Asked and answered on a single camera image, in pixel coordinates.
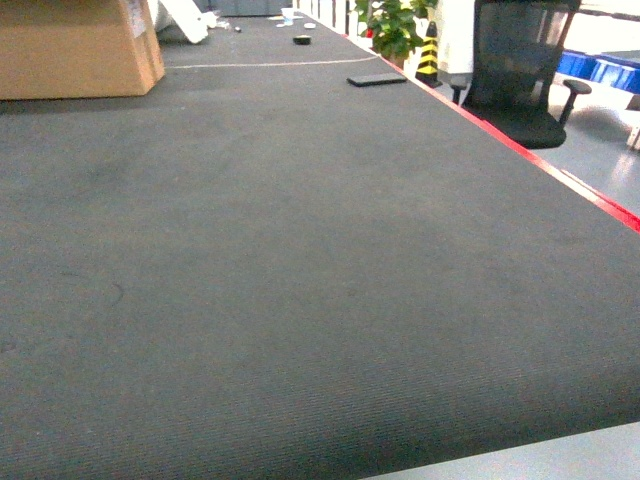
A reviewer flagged dark grey table mat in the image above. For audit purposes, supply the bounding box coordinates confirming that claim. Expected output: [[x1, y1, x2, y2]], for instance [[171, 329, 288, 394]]
[[1, 19, 639, 479]]

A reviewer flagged black office chair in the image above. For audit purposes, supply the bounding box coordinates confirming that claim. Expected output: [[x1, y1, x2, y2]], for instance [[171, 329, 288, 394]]
[[451, 0, 592, 150]]

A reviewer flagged black smartphone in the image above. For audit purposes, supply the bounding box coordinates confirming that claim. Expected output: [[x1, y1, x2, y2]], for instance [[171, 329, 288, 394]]
[[346, 73, 407, 88]]

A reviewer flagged green potted plant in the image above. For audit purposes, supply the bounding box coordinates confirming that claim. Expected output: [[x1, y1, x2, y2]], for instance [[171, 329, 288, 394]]
[[353, 0, 438, 66]]

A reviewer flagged cardboard box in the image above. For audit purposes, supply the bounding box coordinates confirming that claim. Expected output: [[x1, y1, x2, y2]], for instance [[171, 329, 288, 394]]
[[1, 1, 165, 100]]

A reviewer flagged yellow black striped bollard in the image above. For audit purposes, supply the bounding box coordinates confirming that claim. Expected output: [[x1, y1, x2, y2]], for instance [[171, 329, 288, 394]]
[[415, 20, 442, 88]]

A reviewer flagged black tape roll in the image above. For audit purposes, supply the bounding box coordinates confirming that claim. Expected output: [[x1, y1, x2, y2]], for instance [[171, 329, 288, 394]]
[[293, 35, 312, 46]]

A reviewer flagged white foam piece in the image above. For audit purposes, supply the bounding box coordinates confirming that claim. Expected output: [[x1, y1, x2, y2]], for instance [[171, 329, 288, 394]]
[[148, 0, 218, 44]]

